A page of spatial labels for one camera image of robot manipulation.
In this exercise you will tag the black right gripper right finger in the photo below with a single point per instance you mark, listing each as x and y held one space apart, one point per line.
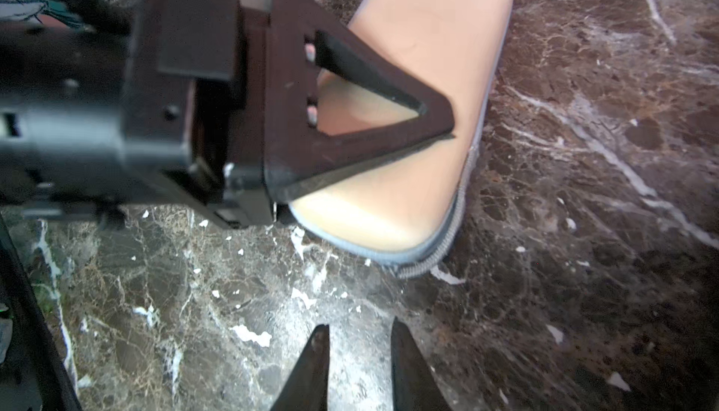
413 384

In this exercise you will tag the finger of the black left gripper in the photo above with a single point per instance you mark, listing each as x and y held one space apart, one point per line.
336 108

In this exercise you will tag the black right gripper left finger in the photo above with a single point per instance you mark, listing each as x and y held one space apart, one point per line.
307 384

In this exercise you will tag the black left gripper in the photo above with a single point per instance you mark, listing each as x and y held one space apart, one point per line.
162 103

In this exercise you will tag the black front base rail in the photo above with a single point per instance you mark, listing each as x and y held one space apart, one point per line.
33 377

